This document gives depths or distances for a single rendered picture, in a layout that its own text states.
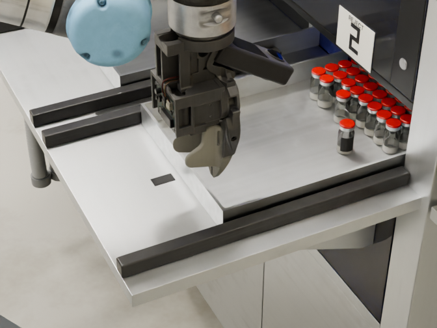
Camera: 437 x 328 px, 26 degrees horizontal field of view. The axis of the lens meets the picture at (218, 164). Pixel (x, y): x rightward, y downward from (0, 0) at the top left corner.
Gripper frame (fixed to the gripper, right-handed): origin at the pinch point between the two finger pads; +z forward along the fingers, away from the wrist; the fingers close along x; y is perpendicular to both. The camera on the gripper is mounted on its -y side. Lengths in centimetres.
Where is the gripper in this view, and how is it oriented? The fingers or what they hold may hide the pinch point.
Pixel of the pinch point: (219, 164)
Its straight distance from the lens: 117.4
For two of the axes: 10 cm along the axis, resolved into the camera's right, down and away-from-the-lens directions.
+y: -9.0, 2.7, -3.5
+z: 0.0, 8.0, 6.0
